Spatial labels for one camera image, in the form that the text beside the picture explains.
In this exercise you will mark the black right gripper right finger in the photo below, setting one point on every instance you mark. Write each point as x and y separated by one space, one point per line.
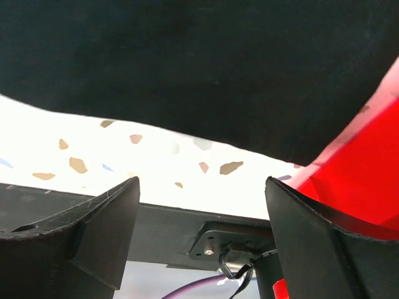
326 253

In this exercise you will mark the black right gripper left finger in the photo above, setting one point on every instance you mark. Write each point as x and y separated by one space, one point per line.
80 252

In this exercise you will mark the black t shirt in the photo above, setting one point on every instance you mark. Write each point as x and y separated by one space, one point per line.
279 78

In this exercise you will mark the red plastic tray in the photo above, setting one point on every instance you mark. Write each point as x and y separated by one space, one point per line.
358 172

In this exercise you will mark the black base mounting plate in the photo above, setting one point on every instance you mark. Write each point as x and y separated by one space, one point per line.
162 234

